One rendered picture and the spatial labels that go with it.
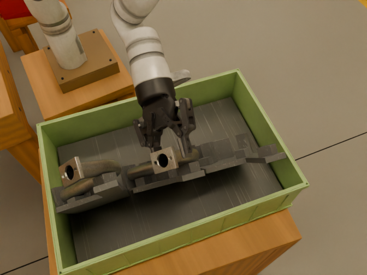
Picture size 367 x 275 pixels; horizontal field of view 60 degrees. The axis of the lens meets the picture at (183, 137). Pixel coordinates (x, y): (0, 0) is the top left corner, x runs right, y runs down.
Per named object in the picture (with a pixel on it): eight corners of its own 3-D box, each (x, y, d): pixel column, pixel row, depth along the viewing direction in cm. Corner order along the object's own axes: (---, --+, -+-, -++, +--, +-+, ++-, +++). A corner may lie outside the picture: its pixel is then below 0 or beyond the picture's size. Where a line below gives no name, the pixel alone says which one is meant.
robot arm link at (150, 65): (193, 78, 65) (185, 51, 66) (157, 73, 56) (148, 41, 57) (161, 94, 71) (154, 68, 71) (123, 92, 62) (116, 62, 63)
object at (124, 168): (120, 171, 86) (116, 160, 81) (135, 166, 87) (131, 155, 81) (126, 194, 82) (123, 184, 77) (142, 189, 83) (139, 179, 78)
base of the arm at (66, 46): (80, 47, 113) (63, 4, 99) (89, 63, 109) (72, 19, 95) (54, 57, 111) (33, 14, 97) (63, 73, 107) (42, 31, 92)
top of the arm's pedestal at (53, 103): (104, 36, 129) (101, 28, 125) (136, 90, 114) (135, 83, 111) (24, 64, 121) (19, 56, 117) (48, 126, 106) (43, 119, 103)
